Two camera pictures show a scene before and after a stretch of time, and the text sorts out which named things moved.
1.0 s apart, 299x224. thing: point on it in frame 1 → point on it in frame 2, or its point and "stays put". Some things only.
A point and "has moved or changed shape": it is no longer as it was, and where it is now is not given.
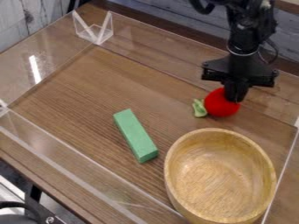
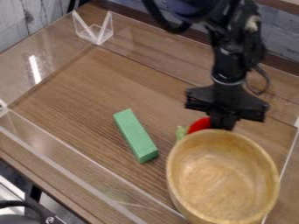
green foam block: x=135 y=136 stays put
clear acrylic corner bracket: x=95 y=33 stays put
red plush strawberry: x=219 y=105 has moved or changed shape
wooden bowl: x=219 y=177 stays put
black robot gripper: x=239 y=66 → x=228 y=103
